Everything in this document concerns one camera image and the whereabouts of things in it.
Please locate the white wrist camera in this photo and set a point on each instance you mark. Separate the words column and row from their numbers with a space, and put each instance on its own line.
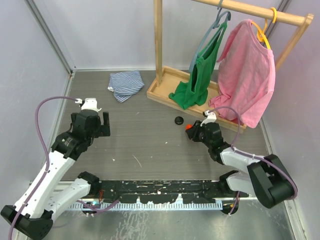
column 90, row 104
column 209, row 117

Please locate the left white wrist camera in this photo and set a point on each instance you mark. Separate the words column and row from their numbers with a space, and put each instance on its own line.
column 90, row 104

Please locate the wooden clothes rack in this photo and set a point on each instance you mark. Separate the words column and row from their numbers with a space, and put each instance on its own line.
column 168, row 78

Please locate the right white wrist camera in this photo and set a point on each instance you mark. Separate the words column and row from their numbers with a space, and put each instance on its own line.
column 209, row 117

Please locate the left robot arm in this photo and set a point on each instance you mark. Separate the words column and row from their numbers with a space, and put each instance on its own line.
column 35, row 212

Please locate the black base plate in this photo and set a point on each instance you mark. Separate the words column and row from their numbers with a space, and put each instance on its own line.
column 161, row 191

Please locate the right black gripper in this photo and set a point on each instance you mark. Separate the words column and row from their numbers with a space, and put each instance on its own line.
column 192, row 132

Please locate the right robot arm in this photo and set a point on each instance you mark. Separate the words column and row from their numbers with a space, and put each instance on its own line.
column 263, row 177

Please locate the blue striped folded cloth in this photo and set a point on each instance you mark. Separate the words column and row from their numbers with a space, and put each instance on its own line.
column 125, row 84

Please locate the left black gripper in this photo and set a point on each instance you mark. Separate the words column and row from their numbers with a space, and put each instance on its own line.
column 104, row 128

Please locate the pink t-shirt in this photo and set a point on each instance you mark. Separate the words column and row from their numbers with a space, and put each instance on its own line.
column 246, row 77

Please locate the yellow clothes hanger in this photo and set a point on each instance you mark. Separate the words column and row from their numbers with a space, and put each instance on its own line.
column 261, row 33

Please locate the green tank top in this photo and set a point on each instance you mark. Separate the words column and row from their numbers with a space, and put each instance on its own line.
column 195, row 91

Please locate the aluminium rail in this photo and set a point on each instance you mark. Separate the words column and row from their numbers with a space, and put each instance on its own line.
column 53, row 191

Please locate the orange earbud case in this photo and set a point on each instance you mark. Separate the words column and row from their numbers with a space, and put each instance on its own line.
column 188, row 126

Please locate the black earbud charging case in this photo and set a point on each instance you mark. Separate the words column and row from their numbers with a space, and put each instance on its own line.
column 179, row 120

